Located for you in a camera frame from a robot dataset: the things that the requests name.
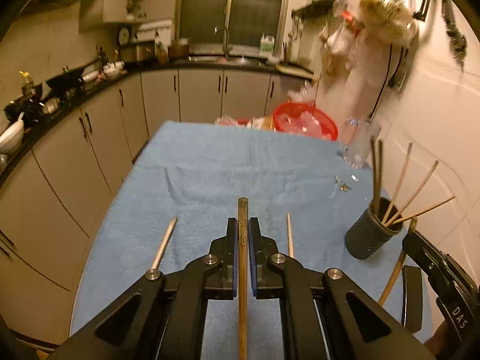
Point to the white bowl on counter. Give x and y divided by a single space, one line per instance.
12 137

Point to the large hanging plastic bag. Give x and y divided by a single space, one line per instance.
389 20

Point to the red plastic basin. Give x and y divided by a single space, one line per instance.
305 120

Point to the wooden chopstick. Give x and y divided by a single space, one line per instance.
397 267
420 213
379 174
163 244
290 243
242 276
375 174
390 220
399 183

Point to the black chopstick holder cup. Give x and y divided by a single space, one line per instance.
368 234

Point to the kitchen window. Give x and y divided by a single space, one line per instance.
247 21

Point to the lower kitchen cabinets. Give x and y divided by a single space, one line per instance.
56 196

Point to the blue towel table cover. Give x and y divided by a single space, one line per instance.
196 173

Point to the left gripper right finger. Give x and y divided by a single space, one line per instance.
325 315

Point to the black frying pan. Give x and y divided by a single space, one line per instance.
69 79

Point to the black tool hanging on wall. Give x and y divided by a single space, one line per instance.
458 43

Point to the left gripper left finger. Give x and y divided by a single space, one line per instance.
161 316

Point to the small metal bits on towel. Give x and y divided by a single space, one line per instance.
347 184

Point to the sink faucet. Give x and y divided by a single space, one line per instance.
226 47

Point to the green detergent jug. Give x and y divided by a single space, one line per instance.
266 45

